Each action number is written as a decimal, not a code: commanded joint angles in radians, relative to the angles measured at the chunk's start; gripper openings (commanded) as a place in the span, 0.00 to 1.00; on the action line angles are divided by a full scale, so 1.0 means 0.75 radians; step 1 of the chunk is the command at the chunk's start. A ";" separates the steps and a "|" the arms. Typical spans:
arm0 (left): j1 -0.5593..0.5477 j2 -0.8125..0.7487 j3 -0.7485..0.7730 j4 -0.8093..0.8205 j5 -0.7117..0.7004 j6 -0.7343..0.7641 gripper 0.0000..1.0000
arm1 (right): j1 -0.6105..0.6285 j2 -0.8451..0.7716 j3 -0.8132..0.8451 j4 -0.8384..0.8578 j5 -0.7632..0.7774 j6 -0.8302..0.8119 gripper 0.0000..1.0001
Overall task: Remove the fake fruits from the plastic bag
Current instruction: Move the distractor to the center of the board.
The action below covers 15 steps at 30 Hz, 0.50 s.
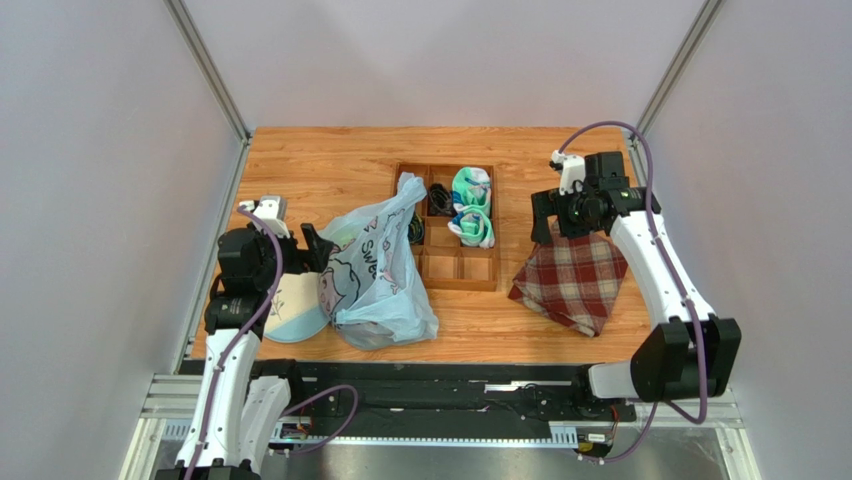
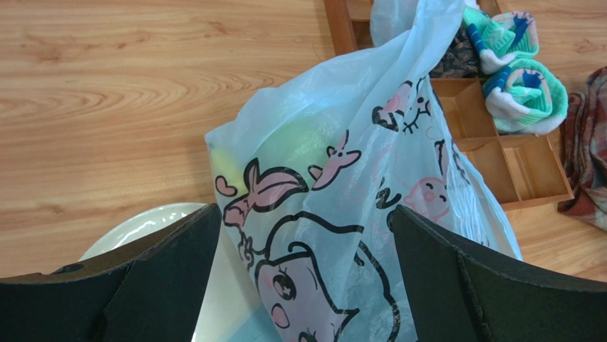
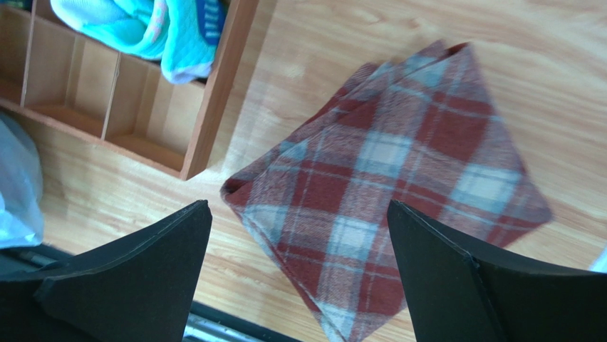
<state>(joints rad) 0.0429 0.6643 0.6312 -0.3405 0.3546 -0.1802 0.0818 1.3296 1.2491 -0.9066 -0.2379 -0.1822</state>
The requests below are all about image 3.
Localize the wooden compartment tray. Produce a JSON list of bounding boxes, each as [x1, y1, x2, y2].
[[1, 1, 258, 180]]

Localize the red plaid folded cloth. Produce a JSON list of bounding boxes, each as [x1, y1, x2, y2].
[[220, 41, 552, 341]]

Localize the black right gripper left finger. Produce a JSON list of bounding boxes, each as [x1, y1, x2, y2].
[[1, 200, 212, 341]]

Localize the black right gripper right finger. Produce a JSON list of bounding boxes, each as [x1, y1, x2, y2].
[[387, 200, 606, 341]]

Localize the teal white sock pair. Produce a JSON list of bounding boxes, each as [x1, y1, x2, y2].
[[50, 0, 227, 84]]

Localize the light blue plastic bag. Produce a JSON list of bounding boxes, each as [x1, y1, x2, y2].
[[1, 113, 44, 249]]

